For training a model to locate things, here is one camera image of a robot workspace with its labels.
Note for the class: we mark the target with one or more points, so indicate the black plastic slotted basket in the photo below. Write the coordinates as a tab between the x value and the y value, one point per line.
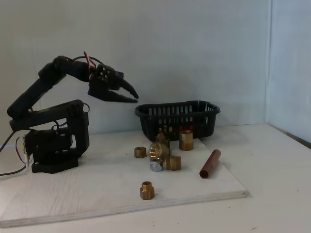
175	114

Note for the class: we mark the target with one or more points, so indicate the brass fitting with cone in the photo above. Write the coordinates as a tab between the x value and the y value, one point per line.
162	139

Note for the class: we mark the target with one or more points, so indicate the silver hex nut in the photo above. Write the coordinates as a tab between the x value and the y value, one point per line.
155	167

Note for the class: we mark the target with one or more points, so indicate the tall brass coupling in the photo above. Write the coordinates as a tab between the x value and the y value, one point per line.
185	140

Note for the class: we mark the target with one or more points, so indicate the brass threaded nipple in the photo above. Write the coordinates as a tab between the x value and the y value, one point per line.
173	163

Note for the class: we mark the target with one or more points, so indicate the small brass reducer fitting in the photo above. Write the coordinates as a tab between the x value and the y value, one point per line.
147	191

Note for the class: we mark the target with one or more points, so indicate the white wooden board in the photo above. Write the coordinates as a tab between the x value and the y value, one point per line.
73	194

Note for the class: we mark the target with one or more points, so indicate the copper pipe piece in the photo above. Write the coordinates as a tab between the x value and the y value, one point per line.
210	165

